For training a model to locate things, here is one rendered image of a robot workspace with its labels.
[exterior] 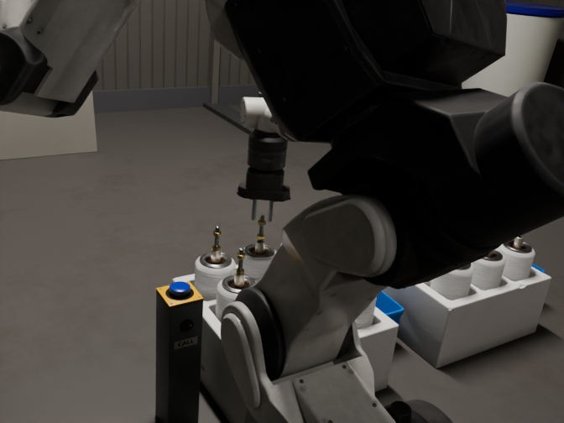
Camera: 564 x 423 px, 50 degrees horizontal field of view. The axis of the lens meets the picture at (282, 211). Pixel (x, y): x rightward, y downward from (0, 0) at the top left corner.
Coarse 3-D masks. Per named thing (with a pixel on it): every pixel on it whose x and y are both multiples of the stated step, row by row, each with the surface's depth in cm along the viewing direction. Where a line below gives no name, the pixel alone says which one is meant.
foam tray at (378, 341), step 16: (208, 304) 138; (208, 320) 133; (384, 320) 139; (208, 336) 133; (368, 336) 133; (384, 336) 136; (208, 352) 134; (224, 352) 126; (368, 352) 135; (384, 352) 139; (208, 368) 135; (224, 368) 128; (320, 368) 129; (384, 368) 141; (208, 384) 137; (224, 384) 129; (384, 384) 144; (224, 400) 130; (240, 400) 123; (240, 416) 124
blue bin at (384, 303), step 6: (384, 294) 161; (378, 300) 164; (384, 300) 161; (390, 300) 159; (378, 306) 164; (384, 306) 161; (390, 306) 159; (396, 306) 157; (384, 312) 162; (390, 312) 153; (396, 312) 154; (402, 312) 155; (390, 318) 153; (396, 318) 155
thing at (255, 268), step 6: (276, 252) 150; (246, 258) 146; (252, 258) 145; (270, 258) 146; (246, 264) 146; (252, 264) 145; (258, 264) 145; (264, 264) 145; (246, 270) 146; (252, 270) 146; (258, 270) 145; (264, 270) 146; (252, 276) 146; (258, 276) 146
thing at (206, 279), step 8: (200, 256) 145; (200, 264) 140; (232, 264) 142; (200, 272) 140; (208, 272) 139; (216, 272) 139; (224, 272) 139; (232, 272) 141; (200, 280) 141; (208, 280) 140; (216, 280) 139; (200, 288) 141; (208, 288) 140; (216, 288) 140; (208, 296) 141; (216, 296) 141
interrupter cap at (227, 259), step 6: (210, 252) 145; (204, 258) 142; (210, 258) 143; (222, 258) 143; (228, 258) 143; (204, 264) 140; (210, 264) 140; (216, 264) 140; (222, 264) 141; (228, 264) 141
